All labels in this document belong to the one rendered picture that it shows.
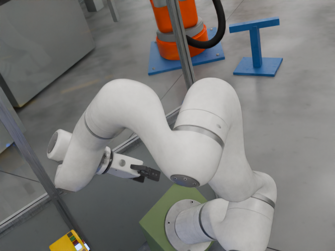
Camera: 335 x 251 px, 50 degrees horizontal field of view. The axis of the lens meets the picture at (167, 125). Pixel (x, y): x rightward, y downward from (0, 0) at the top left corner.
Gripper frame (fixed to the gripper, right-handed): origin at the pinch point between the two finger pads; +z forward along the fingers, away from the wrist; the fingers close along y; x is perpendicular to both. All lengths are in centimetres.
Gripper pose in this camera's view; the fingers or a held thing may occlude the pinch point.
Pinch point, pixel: (148, 176)
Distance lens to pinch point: 113.3
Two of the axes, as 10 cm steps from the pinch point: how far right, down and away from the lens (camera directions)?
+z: 7.8, 3.6, 5.1
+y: -5.9, 1.8, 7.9
